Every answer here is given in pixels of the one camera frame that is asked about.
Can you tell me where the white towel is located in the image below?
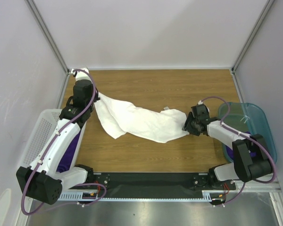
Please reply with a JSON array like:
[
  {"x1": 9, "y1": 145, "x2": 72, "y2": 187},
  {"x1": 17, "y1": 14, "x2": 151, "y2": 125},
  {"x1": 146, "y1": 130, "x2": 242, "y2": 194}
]
[{"x1": 94, "y1": 93, "x2": 189, "y2": 143}]

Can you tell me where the purple towel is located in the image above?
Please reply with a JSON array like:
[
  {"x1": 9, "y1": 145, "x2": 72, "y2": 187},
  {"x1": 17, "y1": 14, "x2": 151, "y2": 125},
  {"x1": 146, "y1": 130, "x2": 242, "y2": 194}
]
[
  {"x1": 56, "y1": 132, "x2": 81, "y2": 173},
  {"x1": 227, "y1": 131, "x2": 258, "y2": 161}
]

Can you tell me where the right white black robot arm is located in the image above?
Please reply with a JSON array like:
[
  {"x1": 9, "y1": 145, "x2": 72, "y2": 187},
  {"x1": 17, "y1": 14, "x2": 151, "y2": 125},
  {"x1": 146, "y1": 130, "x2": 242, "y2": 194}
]
[{"x1": 183, "y1": 104, "x2": 276, "y2": 189}]

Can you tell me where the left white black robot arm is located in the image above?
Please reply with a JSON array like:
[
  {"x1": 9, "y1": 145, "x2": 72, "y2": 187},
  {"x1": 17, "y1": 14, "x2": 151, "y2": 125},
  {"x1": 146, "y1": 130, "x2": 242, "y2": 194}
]
[{"x1": 16, "y1": 79, "x2": 97, "y2": 205}]

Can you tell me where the purple towel in tub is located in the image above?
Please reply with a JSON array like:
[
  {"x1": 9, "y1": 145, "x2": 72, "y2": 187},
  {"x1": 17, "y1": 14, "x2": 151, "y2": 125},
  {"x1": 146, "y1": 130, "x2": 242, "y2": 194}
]
[{"x1": 227, "y1": 131, "x2": 258, "y2": 161}]

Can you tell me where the white perforated plastic basket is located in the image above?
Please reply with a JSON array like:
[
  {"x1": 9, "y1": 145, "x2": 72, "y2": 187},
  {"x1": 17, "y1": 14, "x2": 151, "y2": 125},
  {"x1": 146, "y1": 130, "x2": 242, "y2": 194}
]
[{"x1": 20, "y1": 109, "x2": 62, "y2": 168}]

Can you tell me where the teal translucent plastic tub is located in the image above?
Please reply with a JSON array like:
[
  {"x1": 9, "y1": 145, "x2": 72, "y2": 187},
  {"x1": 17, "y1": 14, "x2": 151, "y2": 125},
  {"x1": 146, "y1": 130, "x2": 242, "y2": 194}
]
[{"x1": 224, "y1": 102, "x2": 277, "y2": 162}]

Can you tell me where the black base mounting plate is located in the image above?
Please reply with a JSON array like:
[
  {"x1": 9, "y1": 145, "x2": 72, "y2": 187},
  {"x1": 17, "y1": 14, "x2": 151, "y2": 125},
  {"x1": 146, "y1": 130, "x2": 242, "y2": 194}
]
[{"x1": 93, "y1": 172, "x2": 236, "y2": 199}]

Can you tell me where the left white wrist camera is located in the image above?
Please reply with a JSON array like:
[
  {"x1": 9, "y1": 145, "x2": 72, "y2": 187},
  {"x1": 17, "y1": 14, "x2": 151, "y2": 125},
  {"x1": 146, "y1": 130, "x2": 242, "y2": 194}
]
[{"x1": 70, "y1": 67, "x2": 91, "y2": 82}]

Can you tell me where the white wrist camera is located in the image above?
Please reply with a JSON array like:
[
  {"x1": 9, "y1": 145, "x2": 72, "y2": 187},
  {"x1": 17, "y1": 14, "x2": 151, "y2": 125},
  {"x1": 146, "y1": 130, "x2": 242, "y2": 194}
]
[
  {"x1": 197, "y1": 100, "x2": 209, "y2": 112},
  {"x1": 70, "y1": 67, "x2": 91, "y2": 82}
]

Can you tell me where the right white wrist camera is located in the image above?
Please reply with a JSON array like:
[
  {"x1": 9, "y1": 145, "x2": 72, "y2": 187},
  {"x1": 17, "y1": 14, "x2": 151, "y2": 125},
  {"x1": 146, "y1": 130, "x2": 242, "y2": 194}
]
[{"x1": 197, "y1": 100, "x2": 209, "y2": 112}]

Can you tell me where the aluminium frame rail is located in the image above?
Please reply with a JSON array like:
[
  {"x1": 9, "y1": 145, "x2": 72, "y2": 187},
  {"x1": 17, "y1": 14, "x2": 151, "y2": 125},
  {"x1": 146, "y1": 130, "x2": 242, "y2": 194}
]
[{"x1": 243, "y1": 179, "x2": 282, "y2": 193}]

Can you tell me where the left aluminium corner post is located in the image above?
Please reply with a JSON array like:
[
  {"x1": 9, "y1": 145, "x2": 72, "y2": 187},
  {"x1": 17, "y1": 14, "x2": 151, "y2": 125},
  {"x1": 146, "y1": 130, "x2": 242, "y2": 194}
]
[{"x1": 24, "y1": 0, "x2": 69, "y2": 74}]

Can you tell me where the aluminium corner post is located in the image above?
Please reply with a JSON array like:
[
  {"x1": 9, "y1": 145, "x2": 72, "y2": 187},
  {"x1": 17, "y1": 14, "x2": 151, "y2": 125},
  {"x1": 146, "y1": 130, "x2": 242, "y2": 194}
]
[
  {"x1": 231, "y1": 0, "x2": 275, "y2": 74},
  {"x1": 24, "y1": 0, "x2": 69, "y2": 74}
]

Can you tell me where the right aluminium corner post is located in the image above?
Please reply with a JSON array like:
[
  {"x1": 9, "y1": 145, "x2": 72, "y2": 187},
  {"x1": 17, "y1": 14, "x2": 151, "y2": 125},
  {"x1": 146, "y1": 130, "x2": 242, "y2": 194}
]
[{"x1": 231, "y1": 0, "x2": 275, "y2": 74}]

